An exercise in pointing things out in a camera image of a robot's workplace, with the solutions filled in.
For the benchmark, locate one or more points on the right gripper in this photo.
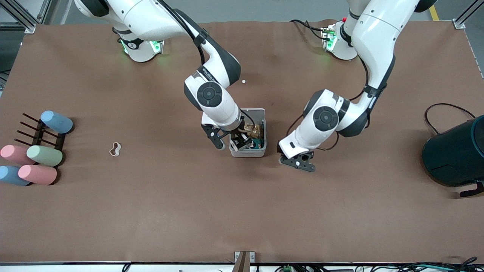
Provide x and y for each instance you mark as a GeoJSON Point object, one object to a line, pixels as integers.
{"type": "Point", "coordinates": [239, 137]}

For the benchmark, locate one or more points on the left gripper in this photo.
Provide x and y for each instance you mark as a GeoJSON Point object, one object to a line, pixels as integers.
{"type": "Point", "coordinates": [279, 148]}

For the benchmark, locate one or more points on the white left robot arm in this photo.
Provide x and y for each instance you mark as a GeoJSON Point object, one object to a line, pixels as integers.
{"type": "Point", "coordinates": [378, 30]}

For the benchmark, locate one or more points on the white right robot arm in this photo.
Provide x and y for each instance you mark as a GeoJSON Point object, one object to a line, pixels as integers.
{"type": "Point", "coordinates": [151, 15]}

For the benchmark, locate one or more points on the white plastic open bin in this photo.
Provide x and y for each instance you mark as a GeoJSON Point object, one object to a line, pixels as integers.
{"type": "Point", "coordinates": [247, 153]}

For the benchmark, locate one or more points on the green trash packet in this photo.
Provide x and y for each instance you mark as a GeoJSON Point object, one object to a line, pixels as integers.
{"type": "Point", "coordinates": [258, 143]}

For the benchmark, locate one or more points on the dark teal pedal trash bin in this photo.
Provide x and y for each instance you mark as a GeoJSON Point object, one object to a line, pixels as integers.
{"type": "Point", "coordinates": [453, 155]}

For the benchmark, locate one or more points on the black bin pedal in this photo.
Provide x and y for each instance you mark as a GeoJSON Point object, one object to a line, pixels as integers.
{"type": "Point", "coordinates": [472, 190]}

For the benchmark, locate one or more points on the brown snack wrapper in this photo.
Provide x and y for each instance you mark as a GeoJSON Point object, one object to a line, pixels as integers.
{"type": "Point", "coordinates": [258, 130]}

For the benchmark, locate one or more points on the white rubber band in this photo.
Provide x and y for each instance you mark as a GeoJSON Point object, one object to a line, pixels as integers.
{"type": "Point", "coordinates": [110, 151]}

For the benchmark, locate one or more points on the blue foam cylinder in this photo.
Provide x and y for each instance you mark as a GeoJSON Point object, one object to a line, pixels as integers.
{"type": "Point", "coordinates": [13, 175]}
{"type": "Point", "coordinates": [56, 121]}

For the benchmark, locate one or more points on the green foam cylinder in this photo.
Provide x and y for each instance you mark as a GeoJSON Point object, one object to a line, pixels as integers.
{"type": "Point", "coordinates": [44, 155]}

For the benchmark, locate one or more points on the dark wooden peg rack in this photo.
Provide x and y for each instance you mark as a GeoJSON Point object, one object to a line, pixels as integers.
{"type": "Point", "coordinates": [37, 132]}

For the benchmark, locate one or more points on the pink foam cylinder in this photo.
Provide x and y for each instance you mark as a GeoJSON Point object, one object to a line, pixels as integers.
{"type": "Point", "coordinates": [37, 174]}
{"type": "Point", "coordinates": [17, 154]}

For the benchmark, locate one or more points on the metal table edge bracket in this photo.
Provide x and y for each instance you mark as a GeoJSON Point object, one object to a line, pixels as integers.
{"type": "Point", "coordinates": [244, 260]}

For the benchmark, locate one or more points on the aluminium frame post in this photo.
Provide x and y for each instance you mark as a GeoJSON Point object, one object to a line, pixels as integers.
{"type": "Point", "coordinates": [465, 17]}
{"type": "Point", "coordinates": [22, 19]}

